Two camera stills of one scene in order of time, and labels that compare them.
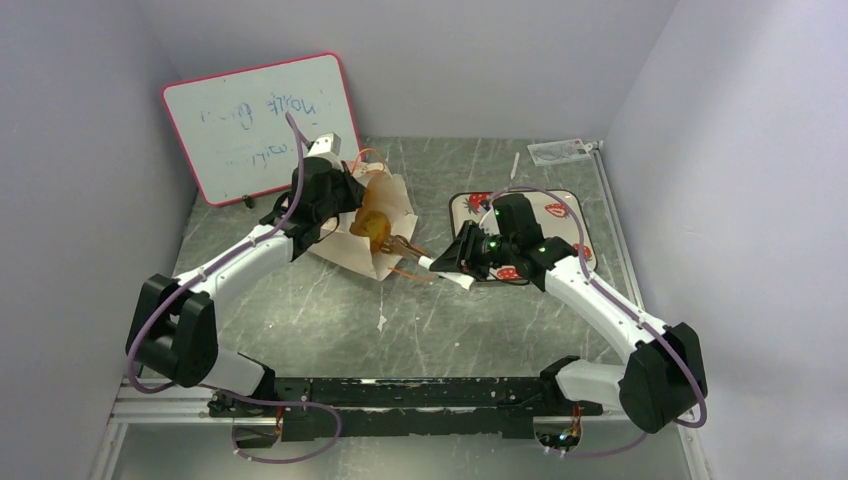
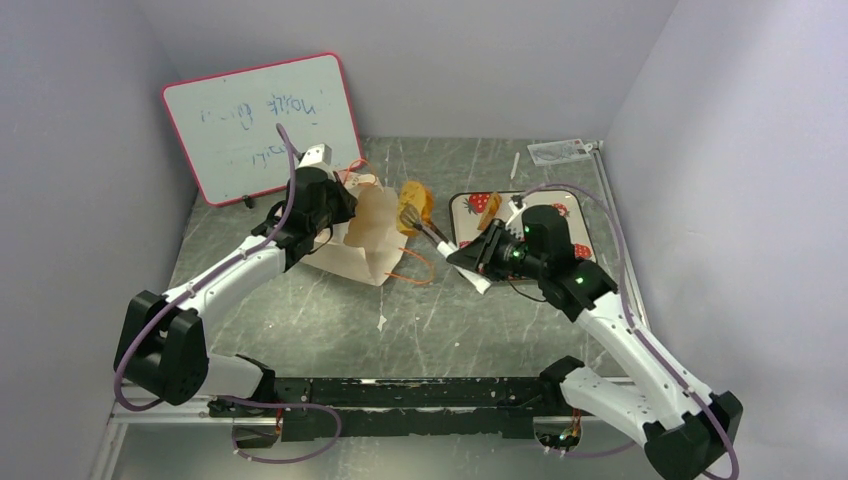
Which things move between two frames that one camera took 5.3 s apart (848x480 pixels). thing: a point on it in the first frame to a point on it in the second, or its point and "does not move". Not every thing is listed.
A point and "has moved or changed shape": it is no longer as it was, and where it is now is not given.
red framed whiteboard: (234, 128) does not move
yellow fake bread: (372, 225) to (419, 195)
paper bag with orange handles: (384, 193) has moved or changed shape
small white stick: (515, 165) does not move
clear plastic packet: (547, 153) does not move
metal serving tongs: (399, 245) to (410, 215)
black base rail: (335, 408) does not move
